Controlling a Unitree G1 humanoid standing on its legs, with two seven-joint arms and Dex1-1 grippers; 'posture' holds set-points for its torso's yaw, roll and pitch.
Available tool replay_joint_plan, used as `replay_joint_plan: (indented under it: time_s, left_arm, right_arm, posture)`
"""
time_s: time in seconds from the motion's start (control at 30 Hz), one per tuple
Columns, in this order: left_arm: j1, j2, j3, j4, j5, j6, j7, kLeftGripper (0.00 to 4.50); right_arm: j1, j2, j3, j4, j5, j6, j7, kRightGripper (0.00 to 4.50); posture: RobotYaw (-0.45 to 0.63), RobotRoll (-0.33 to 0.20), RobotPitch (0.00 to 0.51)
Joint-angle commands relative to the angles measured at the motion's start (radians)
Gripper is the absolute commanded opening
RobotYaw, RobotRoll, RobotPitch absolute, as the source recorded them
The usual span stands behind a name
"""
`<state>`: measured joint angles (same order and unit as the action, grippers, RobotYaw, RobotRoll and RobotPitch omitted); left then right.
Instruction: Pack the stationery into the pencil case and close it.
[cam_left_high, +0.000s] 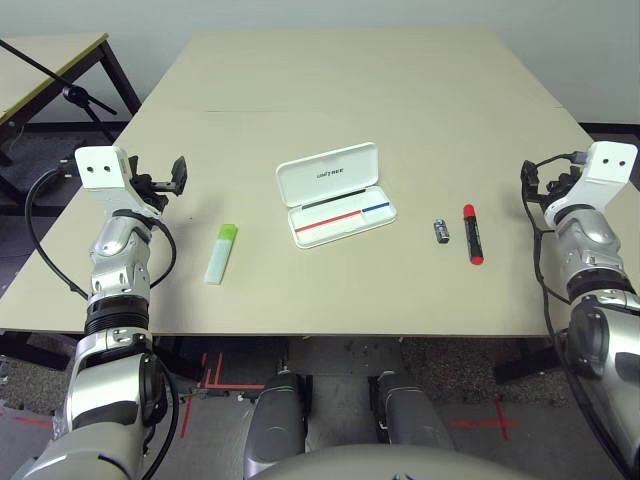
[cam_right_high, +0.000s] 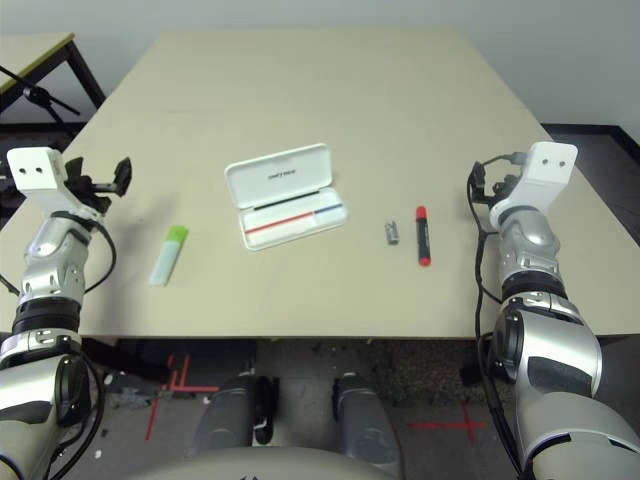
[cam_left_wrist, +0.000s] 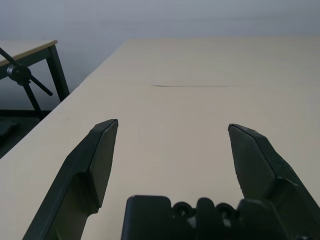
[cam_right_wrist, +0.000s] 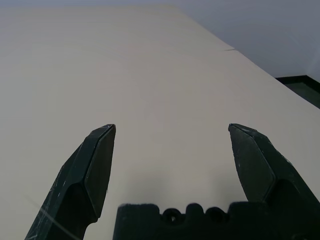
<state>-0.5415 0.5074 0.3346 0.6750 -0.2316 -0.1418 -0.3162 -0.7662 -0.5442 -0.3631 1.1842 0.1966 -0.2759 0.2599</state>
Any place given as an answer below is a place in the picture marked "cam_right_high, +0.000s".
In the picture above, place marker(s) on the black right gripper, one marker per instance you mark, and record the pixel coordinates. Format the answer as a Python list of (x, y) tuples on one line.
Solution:
[(505, 187)]

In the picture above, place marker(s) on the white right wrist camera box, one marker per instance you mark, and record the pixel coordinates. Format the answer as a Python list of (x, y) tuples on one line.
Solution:
[(547, 170)]

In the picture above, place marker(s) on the grey robot torso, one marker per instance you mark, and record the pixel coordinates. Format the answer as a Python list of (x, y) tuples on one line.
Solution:
[(290, 465)]

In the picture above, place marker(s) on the beige side table black frame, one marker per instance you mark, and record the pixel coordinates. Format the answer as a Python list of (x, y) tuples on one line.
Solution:
[(35, 50)]

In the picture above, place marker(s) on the black marker with red cap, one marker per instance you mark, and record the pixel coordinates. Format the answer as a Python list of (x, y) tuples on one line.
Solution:
[(423, 237)]

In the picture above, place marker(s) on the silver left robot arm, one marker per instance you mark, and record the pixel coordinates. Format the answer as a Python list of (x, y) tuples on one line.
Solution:
[(50, 260)]

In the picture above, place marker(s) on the green capped highlighter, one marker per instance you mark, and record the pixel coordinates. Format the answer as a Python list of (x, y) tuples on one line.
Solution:
[(170, 255)]

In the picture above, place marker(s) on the dark speckled floor mat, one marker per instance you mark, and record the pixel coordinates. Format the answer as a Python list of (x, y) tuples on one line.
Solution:
[(420, 370)]

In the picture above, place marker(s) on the white plastic pencil case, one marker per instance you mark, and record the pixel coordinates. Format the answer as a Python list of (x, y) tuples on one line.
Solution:
[(280, 175)]

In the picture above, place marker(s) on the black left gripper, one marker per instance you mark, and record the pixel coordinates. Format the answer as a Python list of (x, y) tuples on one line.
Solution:
[(92, 192)]

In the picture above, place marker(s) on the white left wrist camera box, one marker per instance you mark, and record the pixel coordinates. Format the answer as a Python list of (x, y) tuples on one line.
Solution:
[(35, 170)]

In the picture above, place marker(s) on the grey robot left leg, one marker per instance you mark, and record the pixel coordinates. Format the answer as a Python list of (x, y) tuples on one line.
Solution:
[(225, 415)]

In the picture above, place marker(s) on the black tripod stand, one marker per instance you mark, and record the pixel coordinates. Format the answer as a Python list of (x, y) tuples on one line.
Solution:
[(37, 94)]

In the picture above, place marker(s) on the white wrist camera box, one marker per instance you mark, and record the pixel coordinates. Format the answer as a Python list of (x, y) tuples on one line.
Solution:
[(547, 170), (35, 170)]

